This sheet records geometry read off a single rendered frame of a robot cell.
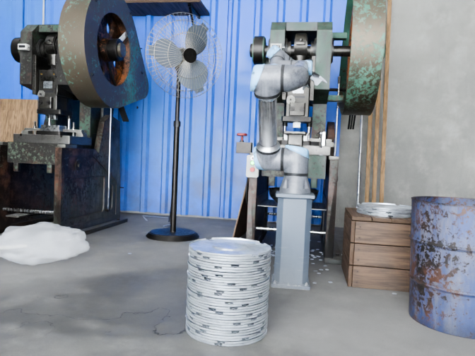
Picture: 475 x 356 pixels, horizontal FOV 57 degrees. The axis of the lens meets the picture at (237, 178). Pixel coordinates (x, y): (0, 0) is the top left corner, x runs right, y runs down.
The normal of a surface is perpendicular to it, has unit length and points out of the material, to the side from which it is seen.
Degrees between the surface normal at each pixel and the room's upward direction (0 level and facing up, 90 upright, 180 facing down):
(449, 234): 92
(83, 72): 124
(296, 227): 90
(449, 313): 92
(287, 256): 90
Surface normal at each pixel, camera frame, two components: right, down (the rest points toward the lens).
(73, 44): -0.20, 0.22
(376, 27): -0.16, -0.04
